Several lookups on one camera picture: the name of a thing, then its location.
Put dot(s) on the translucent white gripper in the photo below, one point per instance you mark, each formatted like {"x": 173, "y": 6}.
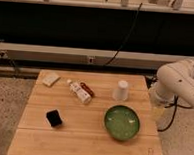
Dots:
{"x": 157, "y": 109}

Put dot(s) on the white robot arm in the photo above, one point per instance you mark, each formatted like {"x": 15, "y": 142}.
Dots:
{"x": 173, "y": 79}

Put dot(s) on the black eraser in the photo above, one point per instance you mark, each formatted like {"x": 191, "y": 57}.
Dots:
{"x": 54, "y": 118}

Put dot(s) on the green bowl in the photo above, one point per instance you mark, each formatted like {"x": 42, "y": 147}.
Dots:
{"x": 121, "y": 122}

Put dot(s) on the brown red marker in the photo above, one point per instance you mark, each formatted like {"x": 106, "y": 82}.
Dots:
{"x": 87, "y": 89}

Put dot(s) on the beige sponge block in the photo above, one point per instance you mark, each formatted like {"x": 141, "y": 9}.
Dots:
{"x": 50, "y": 79}

